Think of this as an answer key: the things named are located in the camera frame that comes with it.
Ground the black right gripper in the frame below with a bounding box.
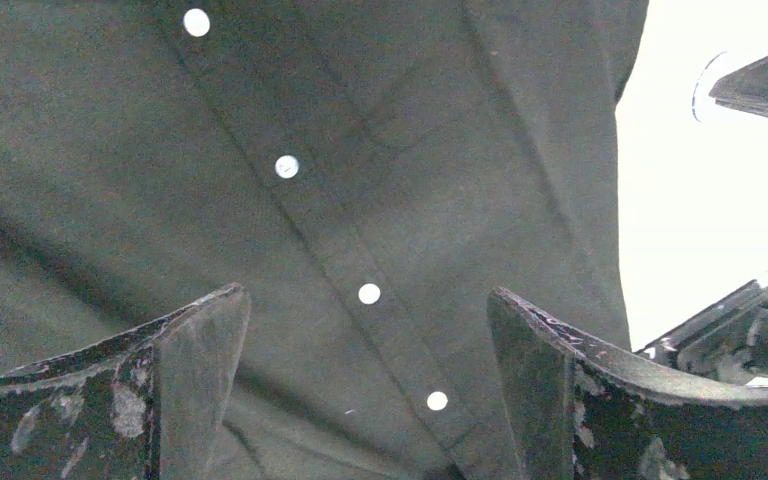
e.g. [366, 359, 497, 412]
[637, 271, 768, 386]

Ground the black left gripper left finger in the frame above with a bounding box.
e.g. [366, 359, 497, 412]
[0, 283, 251, 480]

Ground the black button shirt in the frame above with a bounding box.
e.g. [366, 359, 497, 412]
[0, 1, 648, 479]

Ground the white round brooch back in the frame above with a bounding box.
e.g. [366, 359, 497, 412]
[691, 50, 729, 123]

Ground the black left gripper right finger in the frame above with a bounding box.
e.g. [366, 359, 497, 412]
[487, 287, 768, 479]

